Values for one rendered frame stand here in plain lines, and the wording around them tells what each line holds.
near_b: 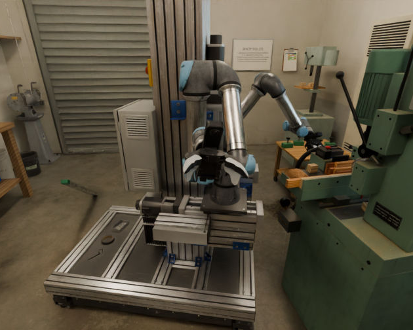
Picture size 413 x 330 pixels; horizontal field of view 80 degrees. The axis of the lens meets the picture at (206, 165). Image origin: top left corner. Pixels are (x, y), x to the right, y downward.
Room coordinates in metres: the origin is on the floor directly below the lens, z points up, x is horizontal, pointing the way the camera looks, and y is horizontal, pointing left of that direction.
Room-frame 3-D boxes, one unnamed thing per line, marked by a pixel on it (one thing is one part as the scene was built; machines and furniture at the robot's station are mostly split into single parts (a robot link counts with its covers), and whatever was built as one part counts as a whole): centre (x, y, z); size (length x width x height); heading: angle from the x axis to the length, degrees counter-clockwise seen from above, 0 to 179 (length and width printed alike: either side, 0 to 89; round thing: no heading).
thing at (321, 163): (1.30, -0.70, 0.92); 0.15 x 0.13 x 0.09; 102
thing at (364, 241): (1.00, -0.80, 0.76); 0.57 x 0.45 x 0.09; 12
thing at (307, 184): (1.07, -0.75, 0.93); 0.60 x 0.02 x 0.06; 102
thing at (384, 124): (0.88, -0.67, 1.23); 0.09 x 0.08 x 0.15; 12
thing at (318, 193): (1.21, -0.72, 0.87); 0.61 x 0.30 x 0.06; 102
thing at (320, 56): (3.46, -1.48, 0.79); 0.62 x 0.48 x 1.58; 5
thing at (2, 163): (2.63, 2.47, 0.24); 0.31 x 0.29 x 0.47; 7
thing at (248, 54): (4.13, -0.70, 1.48); 0.64 x 0.02 x 0.46; 97
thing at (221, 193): (1.08, -0.09, 0.87); 0.15 x 0.15 x 0.10
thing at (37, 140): (3.47, 2.51, 0.57); 0.47 x 0.37 x 1.14; 7
